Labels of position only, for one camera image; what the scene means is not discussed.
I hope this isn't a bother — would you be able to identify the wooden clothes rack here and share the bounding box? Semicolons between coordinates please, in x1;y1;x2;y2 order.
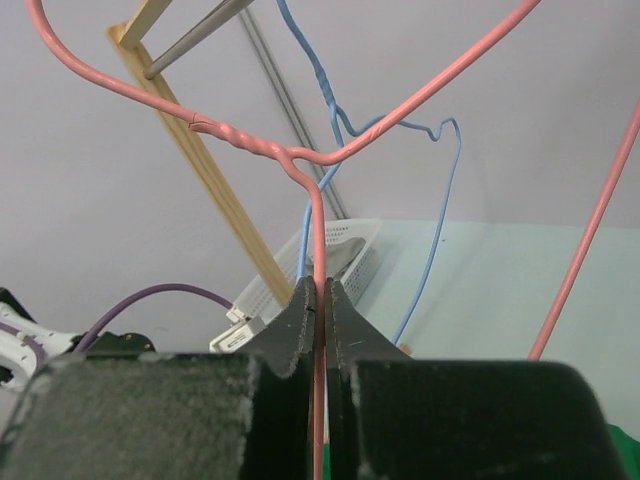
107;0;293;306

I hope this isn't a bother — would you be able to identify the blue wire hanger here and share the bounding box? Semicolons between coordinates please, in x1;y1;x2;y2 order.
277;0;463;347

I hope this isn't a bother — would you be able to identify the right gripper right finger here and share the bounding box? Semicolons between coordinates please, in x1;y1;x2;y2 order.
325;280;631;479

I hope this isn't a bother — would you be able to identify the green t shirt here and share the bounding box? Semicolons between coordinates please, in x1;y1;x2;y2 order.
322;424;639;480

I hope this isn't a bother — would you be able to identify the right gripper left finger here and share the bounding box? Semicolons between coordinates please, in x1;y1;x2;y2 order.
1;280;315;479

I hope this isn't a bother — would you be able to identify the grey t shirt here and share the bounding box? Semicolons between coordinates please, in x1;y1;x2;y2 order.
326;237;366;278

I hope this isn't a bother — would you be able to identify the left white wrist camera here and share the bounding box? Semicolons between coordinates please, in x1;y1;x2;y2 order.
209;306;266;354

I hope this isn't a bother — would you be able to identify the white plastic basket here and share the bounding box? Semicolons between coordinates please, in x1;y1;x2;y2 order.
227;219;382;323

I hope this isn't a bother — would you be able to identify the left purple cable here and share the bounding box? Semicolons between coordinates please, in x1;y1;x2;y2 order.
0;282;235;361

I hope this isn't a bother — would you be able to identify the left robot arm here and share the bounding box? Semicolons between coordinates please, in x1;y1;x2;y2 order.
1;287;155;392

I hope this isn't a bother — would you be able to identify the pink wire hanger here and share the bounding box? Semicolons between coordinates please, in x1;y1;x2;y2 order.
24;0;640;480

